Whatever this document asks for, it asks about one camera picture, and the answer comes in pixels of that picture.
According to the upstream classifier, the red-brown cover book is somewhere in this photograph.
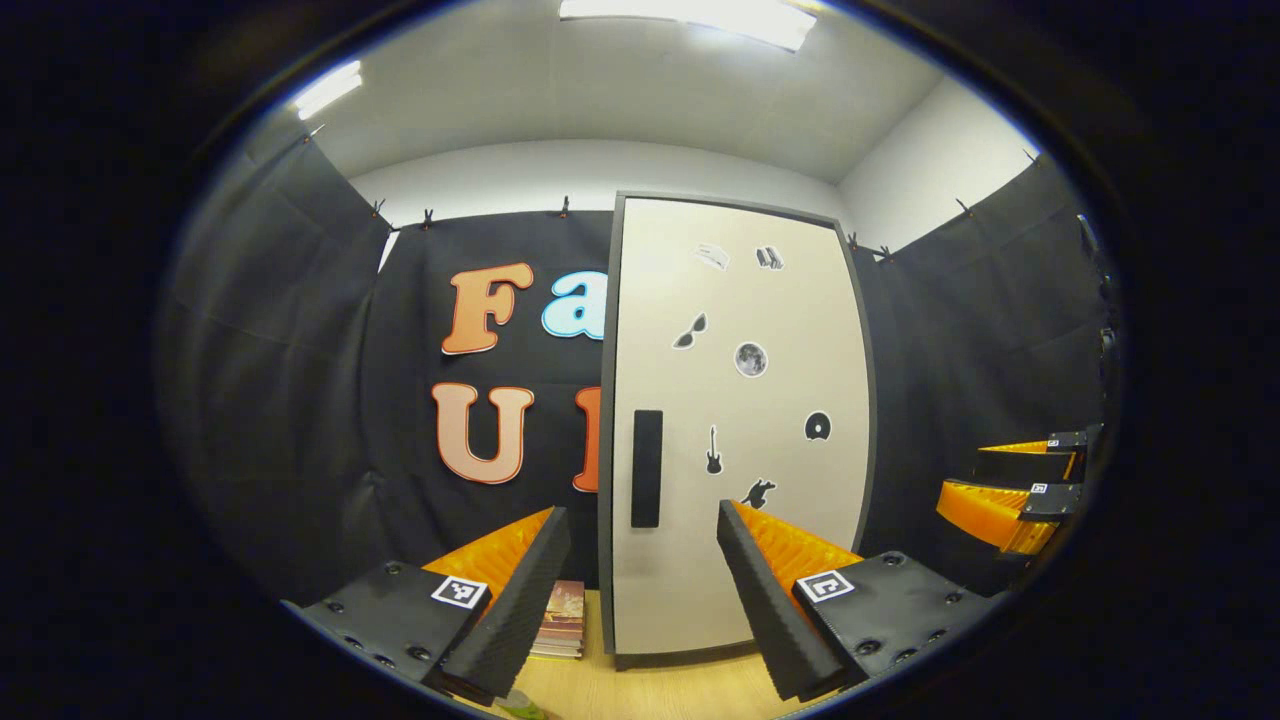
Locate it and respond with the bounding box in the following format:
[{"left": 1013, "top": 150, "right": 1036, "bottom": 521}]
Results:
[{"left": 545, "top": 580, "right": 587, "bottom": 626}]

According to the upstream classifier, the black cabinet door handle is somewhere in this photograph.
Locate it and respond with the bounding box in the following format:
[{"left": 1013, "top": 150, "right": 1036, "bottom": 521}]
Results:
[{"left": 630, "top": 409, "right": 664, "bottom": 529}]

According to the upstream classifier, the black backdrop cloth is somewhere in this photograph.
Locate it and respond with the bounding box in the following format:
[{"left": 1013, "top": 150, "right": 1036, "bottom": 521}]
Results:
[{"left": 155, "top": 135, "right": 1121, "bottom": 606}]

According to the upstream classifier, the ceiling light panel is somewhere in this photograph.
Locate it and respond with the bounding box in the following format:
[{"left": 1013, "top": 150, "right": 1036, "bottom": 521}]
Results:
[
  {"left": 558, "top": 0, "right": 816, "bottom": 51},
  {"left": 293, "top": 60, "right": 363, "bottom": 121}
]

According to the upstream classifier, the grey cabinet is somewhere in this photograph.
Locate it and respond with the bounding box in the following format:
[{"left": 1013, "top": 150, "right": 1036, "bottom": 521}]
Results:
[{"left": 598, "top": 192, "right": 879, "bottom": 669}]

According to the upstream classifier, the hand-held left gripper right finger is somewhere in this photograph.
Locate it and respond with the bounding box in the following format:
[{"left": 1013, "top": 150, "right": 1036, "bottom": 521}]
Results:
[{"left": 716, "top": 500, "right": 1001, "bottom": 703}]

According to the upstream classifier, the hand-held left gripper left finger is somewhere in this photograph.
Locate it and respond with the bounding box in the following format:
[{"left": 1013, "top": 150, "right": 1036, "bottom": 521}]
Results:
[{"left": 283, "top": 505, "right": 571, "bottom": 706}]

